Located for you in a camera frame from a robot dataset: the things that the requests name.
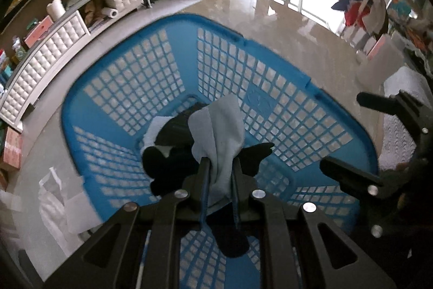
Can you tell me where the white cylindrical jar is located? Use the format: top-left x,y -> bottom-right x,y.
46,0 -> 66,22

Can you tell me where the pink cardboard box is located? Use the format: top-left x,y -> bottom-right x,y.
1,127 -> 23,172

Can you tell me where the blue plastic laundry basket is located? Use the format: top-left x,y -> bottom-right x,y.
45,15 -> 392,288

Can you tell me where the dark green square cloth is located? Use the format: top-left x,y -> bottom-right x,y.
177,102 -> 207,123

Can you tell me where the light blue towel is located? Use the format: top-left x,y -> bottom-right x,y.
188,94 -> 245,214

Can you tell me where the black plush toy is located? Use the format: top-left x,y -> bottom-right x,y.
142,115 -> 274,258

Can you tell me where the white ruffled cloth bundle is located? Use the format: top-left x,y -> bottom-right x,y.
38,167 -> 103,257

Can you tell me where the white tufted TV cabinet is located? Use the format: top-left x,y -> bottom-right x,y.
1,0 -> 143,131

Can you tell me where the pink drawer box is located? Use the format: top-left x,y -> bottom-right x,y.
24,15 -> 54,48

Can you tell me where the white towel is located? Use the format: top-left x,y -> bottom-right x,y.
379,66 -> 432,171

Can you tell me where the white paper roll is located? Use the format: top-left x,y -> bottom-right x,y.
101,7 -> 119,19

